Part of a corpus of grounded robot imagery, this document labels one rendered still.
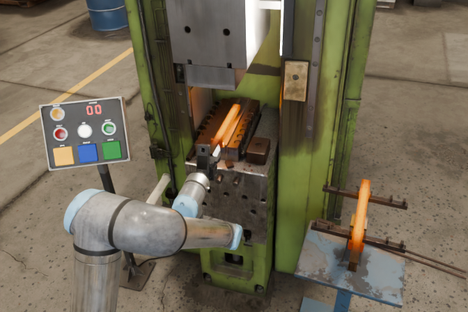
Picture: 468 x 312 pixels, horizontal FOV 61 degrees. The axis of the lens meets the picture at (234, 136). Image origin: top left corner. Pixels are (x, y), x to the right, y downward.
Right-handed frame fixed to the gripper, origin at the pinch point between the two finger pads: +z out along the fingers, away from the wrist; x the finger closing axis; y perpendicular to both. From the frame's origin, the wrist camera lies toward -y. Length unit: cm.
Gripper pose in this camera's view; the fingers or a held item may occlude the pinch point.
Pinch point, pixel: (214, 144)
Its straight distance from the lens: 163.7
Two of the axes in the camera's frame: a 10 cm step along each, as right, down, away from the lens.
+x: 9.6, 1.3, -2.4
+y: 0.4, 8.1, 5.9
